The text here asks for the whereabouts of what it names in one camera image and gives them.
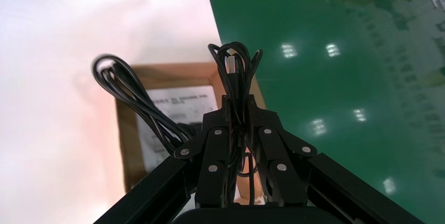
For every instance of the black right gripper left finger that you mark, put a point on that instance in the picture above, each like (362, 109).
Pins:
(212, 153)

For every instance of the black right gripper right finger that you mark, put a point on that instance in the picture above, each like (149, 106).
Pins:
(278, 160)

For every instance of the orange cardboard storage box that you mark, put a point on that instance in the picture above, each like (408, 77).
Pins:
(128, 146)

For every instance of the white printed instruction sheet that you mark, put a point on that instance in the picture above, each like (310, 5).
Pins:
(187, 106)

